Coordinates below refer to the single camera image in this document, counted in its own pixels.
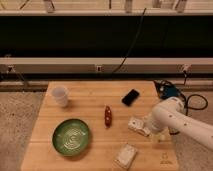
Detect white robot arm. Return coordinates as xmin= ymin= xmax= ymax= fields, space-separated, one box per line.
xmin=146 ymin=97 xmax=213 ymax=150

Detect small red sauce bottle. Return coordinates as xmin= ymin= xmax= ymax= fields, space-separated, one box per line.
xmin=105 ymin=106 xmax=112 ymax=127

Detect green ceramic bowl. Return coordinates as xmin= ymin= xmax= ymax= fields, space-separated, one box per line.
xmin=52 ymin=119 xmax=91 ymax=156

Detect black smartphone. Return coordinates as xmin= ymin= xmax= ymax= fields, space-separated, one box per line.
xmin=122 ymin=89 xmax=139 ymax=106

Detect white plastic cup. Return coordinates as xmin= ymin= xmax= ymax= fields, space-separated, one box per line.
xmin=51 ymin=86 xmax=68 ymax=107

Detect blue electronics box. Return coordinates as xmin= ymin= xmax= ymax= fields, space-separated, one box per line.
xmin=154 ymin=80 xmax=184 ymax=100

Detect clear plastic wrapped packet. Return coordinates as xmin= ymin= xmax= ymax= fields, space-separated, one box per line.
xmin=115 ymin=143 xmax=138 ymax=169

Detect white wall outlet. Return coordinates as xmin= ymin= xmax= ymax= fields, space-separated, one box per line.
xmin=97 ymin=66 xmax=102 ymax=72

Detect black hanging cable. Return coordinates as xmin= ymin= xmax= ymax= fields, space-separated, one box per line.
xmin=111 ymin=7 xmax=147 ymax=74

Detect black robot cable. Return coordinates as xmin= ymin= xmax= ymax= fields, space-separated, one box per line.
xmin=169 ymin=93 xmax=209 ymax=136

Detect grey horizontal rail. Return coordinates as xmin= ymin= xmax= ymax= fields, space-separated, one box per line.
xmin=0 ymin=57 xmax=213 ymax=74

